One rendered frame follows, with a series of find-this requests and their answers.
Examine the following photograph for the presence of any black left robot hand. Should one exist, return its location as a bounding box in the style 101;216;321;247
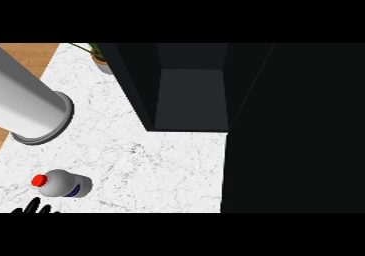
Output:
11;196;61;214

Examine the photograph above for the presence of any white cylinder with grey rim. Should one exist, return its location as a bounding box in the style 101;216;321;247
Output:
0;43;76;146

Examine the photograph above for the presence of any dark grey open cabinet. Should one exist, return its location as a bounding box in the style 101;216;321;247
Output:
96;43;276;133

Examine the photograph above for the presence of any potted green plant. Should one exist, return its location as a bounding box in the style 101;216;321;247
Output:
68;43;116;76

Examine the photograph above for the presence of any red-capped water bottle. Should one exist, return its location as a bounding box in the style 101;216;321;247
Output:
30;168;95;199

